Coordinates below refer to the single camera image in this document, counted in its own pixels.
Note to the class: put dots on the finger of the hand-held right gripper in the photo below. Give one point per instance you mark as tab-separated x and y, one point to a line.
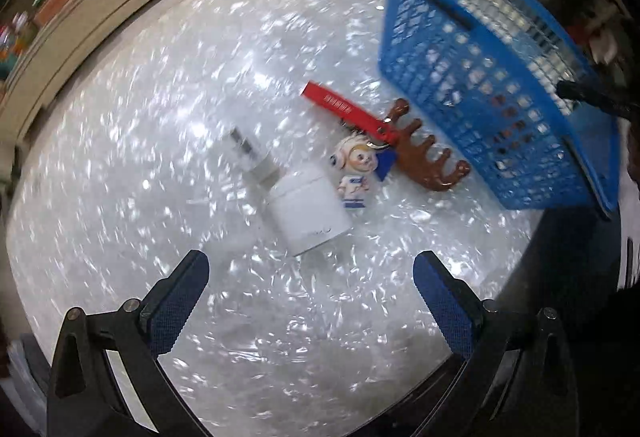
595	96

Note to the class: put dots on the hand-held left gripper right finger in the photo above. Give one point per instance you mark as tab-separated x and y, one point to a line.
445	307

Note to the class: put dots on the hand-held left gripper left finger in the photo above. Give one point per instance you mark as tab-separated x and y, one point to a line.
175	307

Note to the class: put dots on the blue plastic mesh basket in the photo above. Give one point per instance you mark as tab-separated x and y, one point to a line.
597	172

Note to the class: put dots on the brown antler-shaped comb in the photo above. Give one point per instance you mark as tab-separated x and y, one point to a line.
425	167

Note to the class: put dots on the white earbuds case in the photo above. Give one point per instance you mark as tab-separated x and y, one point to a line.
307	212

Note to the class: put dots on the white plug charger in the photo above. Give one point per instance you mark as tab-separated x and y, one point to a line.
252	159

